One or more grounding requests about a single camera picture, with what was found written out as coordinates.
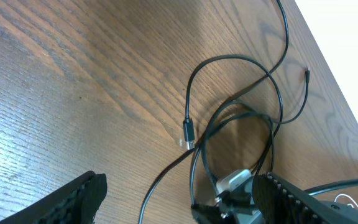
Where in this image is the white USB cable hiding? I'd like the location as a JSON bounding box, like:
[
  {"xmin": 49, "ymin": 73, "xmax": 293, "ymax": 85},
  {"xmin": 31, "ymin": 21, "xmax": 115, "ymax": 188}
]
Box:
[{"xmin": 333, "ymin": 193, "xmax": 358, "ymax": 212}]

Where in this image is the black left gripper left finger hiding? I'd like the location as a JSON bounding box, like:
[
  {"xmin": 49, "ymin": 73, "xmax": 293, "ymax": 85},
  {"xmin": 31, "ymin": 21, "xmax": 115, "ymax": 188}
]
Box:
[{"xmin": 0, "ymin": 171, "xmax": 108, "ymax": 224}]

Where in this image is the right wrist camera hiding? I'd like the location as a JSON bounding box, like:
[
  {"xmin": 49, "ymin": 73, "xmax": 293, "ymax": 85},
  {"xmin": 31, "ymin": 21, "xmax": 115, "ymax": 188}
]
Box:
[{"xmin": 216, "ymin": 169, "xmax": 252, "ymax": 194}]

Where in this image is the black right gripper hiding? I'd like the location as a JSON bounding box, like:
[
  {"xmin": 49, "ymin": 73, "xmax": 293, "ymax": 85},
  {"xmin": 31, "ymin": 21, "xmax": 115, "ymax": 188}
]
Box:
[{"xmin": 191, "ymin": 183, "xmax": 265, "ymax": 224}]

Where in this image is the black USB-C cable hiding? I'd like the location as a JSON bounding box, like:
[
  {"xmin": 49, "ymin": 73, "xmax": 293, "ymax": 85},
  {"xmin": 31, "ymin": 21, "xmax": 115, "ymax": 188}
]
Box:
[{"xmin": 183, "ymin": 54, "xmax": 311, "ymax": 205}]

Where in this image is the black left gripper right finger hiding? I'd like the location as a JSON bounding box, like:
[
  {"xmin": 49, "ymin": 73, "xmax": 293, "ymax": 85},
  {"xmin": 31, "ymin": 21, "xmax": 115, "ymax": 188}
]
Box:
[{"xmin": 252, "ymin": 172, "xmax": 358, "ymax": 224}]

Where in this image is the black USB cable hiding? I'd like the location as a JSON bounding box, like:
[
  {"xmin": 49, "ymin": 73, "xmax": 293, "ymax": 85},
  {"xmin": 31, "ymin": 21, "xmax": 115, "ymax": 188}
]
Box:
[{"xmin": 138, "ymin": 0, "xmax": 290, "ymax": 224}]

